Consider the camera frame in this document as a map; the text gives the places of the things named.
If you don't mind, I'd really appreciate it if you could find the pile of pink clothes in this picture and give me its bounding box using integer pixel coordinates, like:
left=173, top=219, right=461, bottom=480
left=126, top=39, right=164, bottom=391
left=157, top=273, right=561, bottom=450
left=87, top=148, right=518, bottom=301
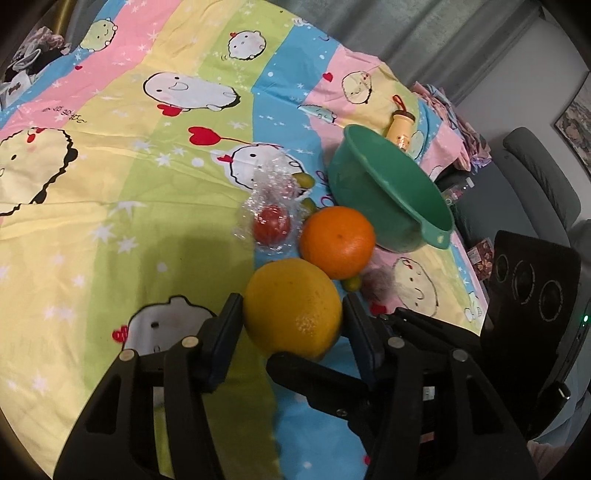
left=411, top=82, right=492, bottom=173

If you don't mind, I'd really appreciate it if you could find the large yellow grapefruit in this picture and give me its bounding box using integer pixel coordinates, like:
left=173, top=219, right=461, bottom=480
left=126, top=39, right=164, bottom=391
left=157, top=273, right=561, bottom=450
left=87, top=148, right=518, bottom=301
left=243, top=258, right=342, bottom=361

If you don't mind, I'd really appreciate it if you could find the small green fruit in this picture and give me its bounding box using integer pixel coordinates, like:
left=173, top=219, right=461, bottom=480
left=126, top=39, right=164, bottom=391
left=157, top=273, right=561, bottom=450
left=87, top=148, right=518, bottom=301
left=293, top=172, right=315, bottom=190

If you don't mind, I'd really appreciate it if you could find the orange fruit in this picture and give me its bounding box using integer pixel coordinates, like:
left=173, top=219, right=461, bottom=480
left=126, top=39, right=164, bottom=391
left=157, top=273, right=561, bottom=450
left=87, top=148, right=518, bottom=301
left=298, top=206, right=377, bottom=280

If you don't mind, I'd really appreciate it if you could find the plastic red fruit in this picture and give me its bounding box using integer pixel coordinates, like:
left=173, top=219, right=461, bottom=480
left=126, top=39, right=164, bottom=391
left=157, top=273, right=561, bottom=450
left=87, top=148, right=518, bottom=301
left=233, top=155, right=303, bottom=254

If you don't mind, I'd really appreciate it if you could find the colourful cartoon striped bedsheet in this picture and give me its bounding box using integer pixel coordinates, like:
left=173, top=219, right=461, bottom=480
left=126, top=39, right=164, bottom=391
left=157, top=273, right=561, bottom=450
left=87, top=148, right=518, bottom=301
left=0, top=0, right=491, bottom=480

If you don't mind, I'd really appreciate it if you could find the grey yellow curtain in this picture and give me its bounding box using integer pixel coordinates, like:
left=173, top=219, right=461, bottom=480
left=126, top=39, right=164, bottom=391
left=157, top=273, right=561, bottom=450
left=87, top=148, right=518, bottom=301
left=276, top=0, right=540, bottom=104

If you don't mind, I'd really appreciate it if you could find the green plastic bowl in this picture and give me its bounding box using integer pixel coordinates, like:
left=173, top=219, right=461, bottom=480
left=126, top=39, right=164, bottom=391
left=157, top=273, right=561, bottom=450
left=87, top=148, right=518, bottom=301
left=328, top=124, right=454, bottom=253

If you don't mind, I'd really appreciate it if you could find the yellow cartoon bear bottle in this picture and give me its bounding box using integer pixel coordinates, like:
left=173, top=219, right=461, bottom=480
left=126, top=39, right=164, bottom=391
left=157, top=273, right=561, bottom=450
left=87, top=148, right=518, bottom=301
left=386, top=95, right=416, bottom=152

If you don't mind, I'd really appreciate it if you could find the grey sofa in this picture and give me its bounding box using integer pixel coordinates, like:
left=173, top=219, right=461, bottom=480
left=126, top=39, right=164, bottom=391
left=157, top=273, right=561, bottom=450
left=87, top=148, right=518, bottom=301
left=436, top=127, right=590, bottom=261

